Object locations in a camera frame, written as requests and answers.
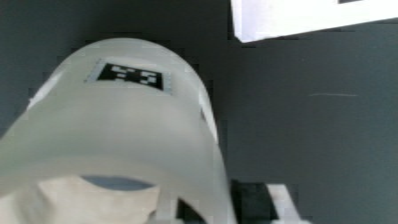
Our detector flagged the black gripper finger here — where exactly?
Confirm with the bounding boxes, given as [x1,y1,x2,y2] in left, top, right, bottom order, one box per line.
[231,180,311,224]

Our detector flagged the white marker tag sheet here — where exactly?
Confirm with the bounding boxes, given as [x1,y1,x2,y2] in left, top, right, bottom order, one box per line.
[231,0,398,43]

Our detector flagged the white lamp shade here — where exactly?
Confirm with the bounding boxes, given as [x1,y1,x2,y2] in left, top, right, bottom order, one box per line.
[0,38,237,224]

